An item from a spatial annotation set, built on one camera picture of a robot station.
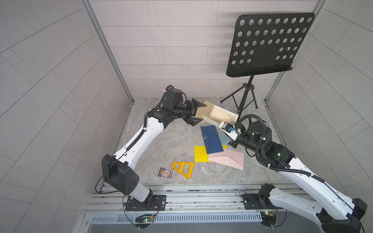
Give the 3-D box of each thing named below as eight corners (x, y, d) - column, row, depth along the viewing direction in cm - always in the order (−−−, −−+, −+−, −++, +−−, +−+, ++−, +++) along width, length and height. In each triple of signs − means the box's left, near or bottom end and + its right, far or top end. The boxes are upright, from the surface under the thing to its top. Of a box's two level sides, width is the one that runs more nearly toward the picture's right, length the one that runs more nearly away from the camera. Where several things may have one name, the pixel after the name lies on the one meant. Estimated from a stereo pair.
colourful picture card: (157, 177, 81) (156, 176, 79) (160, 167, 84) (160, 166, 83) (171, 180, 80) (171, 179, 78) (174, 170, 83) (174, 169, 82)
